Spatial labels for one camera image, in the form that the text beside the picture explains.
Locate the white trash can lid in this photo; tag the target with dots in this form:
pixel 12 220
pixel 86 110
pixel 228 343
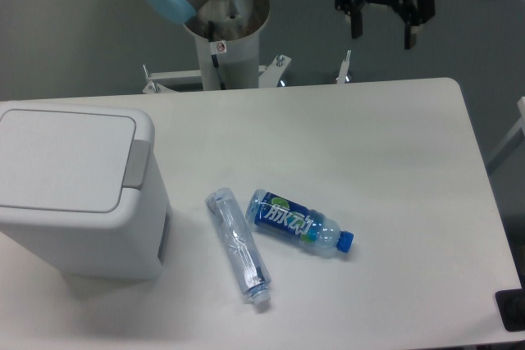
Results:
pixel 63 161

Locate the white frame at right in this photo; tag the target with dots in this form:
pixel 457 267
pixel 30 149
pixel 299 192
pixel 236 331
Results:
pixel 509 142

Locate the white trash can body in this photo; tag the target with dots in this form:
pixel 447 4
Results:
pixel 126 242

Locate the grey lid push button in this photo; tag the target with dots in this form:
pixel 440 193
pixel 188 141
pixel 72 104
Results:
pixel 136 165

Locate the clear crushed plastic bottle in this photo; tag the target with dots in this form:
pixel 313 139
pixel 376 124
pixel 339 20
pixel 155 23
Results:
pixel 237 241

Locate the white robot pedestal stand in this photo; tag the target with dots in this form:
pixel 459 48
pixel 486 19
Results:
pixel 232 64

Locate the black device at table edge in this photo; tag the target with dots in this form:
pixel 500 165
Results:
pixel 511 307

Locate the blue labelled drink bottle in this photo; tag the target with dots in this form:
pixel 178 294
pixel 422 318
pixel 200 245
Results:
pixel 308 228

